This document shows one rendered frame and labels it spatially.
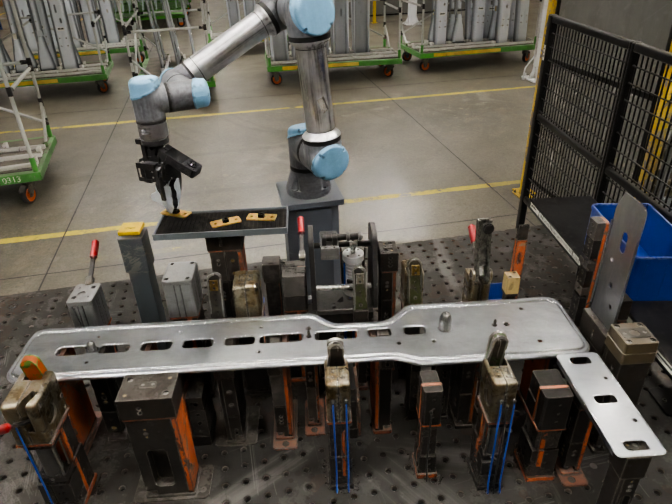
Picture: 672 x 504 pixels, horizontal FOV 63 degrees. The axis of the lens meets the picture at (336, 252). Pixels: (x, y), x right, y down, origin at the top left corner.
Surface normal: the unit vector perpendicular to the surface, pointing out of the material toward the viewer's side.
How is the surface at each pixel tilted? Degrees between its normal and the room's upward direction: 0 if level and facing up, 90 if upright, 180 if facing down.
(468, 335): 0
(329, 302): 0
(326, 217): 90
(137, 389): 0
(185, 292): 90
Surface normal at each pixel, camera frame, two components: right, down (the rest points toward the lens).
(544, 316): -0.03, -0.86
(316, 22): 0.43, 0.32
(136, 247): 0.06, 0.51
